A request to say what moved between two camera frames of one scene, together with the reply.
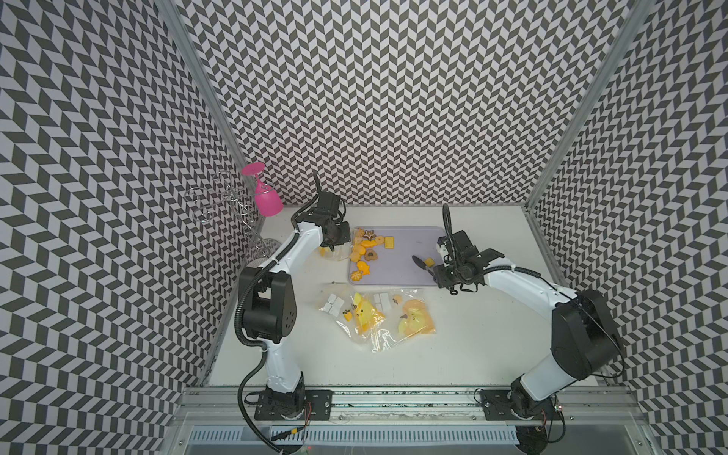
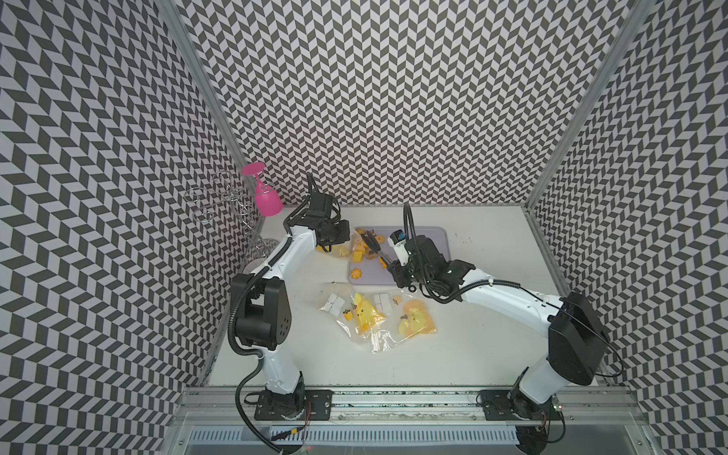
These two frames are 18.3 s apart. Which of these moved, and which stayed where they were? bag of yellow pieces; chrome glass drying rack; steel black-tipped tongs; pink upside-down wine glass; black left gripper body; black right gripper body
Moved: steel black-tipped tongs; black right gripper body
Stayed: black left gripper body; chrome glass drying rack; bag of yellow pieces; pink upside-down wine glass
